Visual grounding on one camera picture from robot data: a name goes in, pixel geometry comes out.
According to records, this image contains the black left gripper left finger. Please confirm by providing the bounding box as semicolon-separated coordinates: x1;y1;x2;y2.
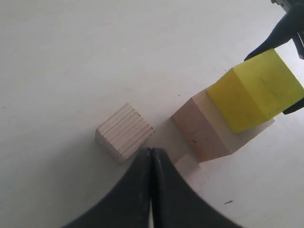
65;148;152;228

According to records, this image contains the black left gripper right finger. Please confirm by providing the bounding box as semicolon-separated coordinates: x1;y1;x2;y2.
151;148;241;228

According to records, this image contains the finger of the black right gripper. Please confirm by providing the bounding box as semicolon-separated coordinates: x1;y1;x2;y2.
283;98;304;115
245;0;304;60

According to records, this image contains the yellow cube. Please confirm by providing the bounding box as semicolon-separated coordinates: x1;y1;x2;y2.
207;49;304;133

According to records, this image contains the medium layered plywood cube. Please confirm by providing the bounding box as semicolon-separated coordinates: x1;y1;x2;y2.
95;104;154;163

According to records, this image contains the large pale wooden cube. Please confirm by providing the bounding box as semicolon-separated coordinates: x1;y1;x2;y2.
171;89;275;162

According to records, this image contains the small pale wooden cube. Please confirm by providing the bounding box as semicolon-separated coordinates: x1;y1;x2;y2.
174;154;206;193

